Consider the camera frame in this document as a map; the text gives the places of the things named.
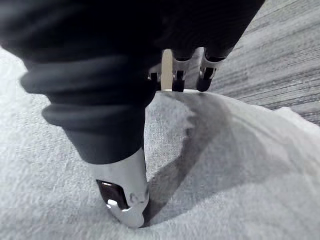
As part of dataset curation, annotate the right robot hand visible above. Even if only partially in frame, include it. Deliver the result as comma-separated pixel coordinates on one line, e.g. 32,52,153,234
0,0,266,229

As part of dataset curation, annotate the light grey fabric cushion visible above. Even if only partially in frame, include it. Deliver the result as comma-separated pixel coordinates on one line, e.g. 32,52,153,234
0,47,320,240

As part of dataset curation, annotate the beige wooden furniture leg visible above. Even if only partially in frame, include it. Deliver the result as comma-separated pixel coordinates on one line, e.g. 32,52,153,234
161,48,173,91

